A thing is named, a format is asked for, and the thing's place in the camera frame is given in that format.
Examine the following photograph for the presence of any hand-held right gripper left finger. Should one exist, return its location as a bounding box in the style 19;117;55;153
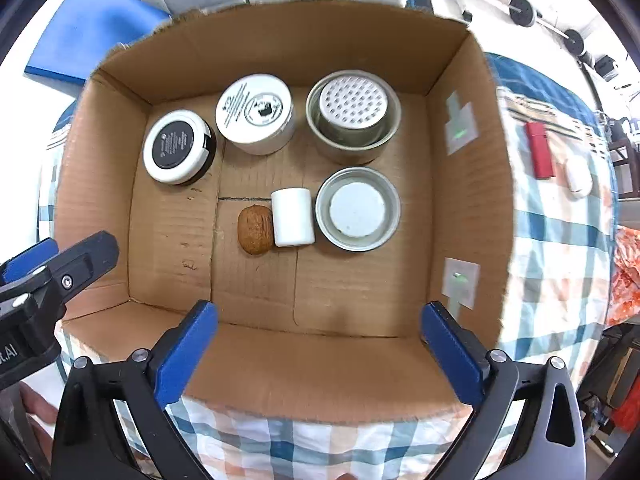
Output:
52;300;219;480

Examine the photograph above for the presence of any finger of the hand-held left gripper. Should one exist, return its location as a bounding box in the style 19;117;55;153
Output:
0;238;59;284
30;231;121;321

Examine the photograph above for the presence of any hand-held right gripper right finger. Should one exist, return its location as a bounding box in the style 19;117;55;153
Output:
421;301;587;480

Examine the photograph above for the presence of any cardboard box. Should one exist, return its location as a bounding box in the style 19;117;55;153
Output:
52;0;516;423

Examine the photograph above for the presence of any brown walnut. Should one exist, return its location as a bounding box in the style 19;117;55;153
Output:
237;205;275;256

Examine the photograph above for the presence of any white jar with black lid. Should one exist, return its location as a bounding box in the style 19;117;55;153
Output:
142;110;217;185

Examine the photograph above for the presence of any metal tin with white lid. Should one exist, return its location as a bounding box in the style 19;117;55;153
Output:
315;167;402;252

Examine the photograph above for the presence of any small white cylinder container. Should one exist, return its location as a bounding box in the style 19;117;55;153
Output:
270;187;316;248

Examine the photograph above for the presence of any white round jar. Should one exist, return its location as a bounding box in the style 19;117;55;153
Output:
215;74;296;156

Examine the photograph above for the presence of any metal tin with perforated lid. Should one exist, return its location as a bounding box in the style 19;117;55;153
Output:
306;70;402;166

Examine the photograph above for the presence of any plaid checkered blanket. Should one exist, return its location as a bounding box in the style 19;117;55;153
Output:
42;52;618;480

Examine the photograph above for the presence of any orange and white cloth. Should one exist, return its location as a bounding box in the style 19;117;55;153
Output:
607;227;640;326

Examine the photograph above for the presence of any white oval earbuds case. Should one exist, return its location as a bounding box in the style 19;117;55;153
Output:
564;156;593;201

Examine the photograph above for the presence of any red rectangular case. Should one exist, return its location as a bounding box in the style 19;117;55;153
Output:
525;121;556;180

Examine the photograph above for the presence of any blue foam mat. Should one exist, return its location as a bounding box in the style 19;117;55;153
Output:
25;0;173;83

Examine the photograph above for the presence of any short barbell with black plates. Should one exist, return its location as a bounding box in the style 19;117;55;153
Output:
507;0;586;56

